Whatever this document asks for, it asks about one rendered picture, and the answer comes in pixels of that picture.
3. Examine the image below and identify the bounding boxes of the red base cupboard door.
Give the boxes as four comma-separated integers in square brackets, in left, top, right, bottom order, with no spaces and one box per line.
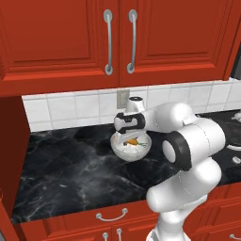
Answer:
[111,216,160,241]
[43,226,113,241]

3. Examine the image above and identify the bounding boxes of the red wall cupboard door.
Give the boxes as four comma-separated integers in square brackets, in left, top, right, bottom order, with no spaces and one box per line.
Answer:
[119,0,241,88]
[0,0,121,98]

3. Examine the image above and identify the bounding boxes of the dark extractor hood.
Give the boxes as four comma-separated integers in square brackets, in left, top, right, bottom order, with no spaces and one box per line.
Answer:
[230,41,241,80]

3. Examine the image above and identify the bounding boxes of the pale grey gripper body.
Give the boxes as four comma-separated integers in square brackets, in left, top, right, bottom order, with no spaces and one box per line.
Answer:
[115,129,141,145]

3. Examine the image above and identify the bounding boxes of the black hob with white knobs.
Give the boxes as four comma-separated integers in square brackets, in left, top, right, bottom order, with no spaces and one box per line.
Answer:
[219,109,241,185]

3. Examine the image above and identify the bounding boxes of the clear glass bowl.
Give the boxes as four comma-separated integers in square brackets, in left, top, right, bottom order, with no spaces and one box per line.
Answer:
[109,131,153,163]

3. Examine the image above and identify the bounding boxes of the orange carrot with green top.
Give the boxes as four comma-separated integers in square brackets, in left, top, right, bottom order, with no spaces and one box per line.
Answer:
[123,138,149,149]

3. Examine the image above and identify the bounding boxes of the red cupboard side panel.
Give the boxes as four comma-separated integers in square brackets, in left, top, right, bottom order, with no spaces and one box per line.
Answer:
[0,94,31,218]

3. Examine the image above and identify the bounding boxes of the grey wall socket plate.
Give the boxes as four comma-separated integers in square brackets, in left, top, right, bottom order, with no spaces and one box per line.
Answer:
[116,88,131,110]

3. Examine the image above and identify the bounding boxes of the silver long cupboard handle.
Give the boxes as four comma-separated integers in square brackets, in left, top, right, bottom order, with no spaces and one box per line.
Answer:
[103,8,114,76]
[126,8,138,75]

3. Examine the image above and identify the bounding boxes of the red drawer front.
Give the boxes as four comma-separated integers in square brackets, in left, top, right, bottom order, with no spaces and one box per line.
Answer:
[201,182,241,220]
[18,201,159,233]

